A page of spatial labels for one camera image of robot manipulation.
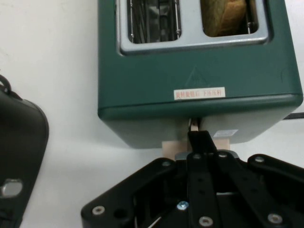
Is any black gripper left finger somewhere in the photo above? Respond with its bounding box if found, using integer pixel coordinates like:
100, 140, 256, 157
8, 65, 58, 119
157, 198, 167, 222
80, 130, 215, 228

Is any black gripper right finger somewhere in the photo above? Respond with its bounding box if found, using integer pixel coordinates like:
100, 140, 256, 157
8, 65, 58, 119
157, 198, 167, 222
201, 130, 304, 228

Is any beige toaster lever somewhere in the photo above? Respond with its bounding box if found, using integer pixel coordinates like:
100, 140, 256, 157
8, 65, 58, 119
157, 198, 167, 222
161, 118, 230, 159

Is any green two-slot toaster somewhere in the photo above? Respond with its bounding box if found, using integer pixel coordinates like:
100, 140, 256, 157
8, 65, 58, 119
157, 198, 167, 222
97, 0, 304, 150

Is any black coffee machine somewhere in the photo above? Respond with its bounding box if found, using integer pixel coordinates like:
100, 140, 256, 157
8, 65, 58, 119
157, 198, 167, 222
0, 75, 50, 228

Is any slice of toast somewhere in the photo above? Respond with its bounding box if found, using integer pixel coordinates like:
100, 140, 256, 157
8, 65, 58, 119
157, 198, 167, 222
203, 0, 247, 37

